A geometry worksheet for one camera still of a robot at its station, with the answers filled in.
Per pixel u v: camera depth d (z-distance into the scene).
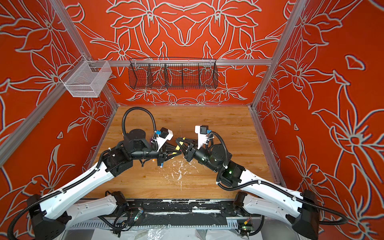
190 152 0.53
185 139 0.59
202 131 0.54
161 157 0.54
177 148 0.60
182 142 0.59
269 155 0.96
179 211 0.73
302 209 0.40
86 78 0.92
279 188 0.44
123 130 0.49
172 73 1.00
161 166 0.87
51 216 0.39
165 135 0.54
